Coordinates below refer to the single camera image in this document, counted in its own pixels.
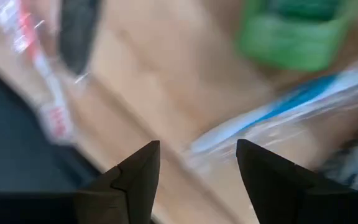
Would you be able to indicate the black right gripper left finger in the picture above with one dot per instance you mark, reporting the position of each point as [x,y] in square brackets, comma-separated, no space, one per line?
[135,186]

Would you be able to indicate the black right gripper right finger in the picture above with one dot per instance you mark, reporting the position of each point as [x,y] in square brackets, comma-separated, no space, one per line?
[275,193]

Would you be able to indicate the green travel shampoo bottle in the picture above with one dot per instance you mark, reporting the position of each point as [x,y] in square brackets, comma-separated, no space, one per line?
[291,46]

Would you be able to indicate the red toothbrush in clear wrap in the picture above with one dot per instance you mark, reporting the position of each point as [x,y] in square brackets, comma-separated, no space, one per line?
[54,124]

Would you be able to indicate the black comb in clear wrap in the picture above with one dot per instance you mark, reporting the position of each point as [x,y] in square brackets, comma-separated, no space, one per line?
[78,37]

